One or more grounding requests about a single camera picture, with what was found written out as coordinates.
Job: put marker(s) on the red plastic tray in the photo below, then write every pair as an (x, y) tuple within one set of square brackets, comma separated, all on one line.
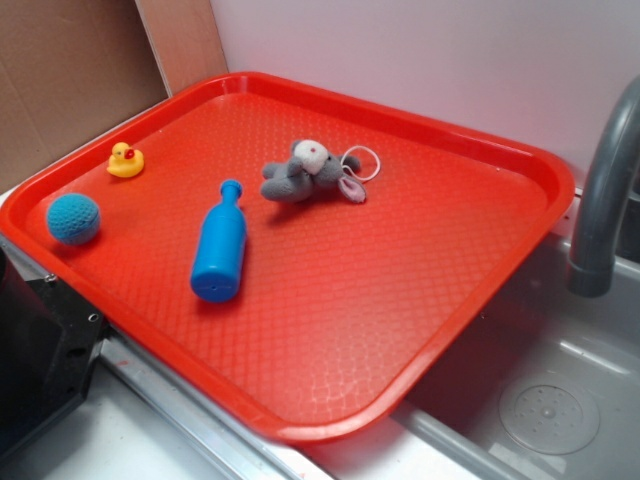
[(342, 307)]

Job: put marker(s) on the round sink drain cover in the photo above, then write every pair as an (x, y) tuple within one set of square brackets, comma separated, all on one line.
[(548, 415)]

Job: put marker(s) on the yellow rubber duck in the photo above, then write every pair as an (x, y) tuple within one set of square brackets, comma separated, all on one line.
[(125, 161)]

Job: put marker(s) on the grey plastic sink basin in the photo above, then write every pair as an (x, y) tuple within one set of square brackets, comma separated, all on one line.
[(448, 427)]

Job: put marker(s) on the brown cardboard panel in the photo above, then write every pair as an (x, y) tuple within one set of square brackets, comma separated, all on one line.
[(72, 70)]

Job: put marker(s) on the blue plastic bottle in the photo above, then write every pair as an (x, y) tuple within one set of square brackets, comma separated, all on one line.
[(217, 268)]

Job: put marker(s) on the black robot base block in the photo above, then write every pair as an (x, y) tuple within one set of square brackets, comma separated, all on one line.
[(50, 337)]

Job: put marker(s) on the grey plush mouse toy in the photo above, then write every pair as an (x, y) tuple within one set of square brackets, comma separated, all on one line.
[(312, 169)]

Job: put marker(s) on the grey plastic faucet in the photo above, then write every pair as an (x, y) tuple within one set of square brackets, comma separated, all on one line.
[(607, 223)]

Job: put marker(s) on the blue knitted ball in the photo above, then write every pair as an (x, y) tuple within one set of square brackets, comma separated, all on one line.
[(73, 219)]

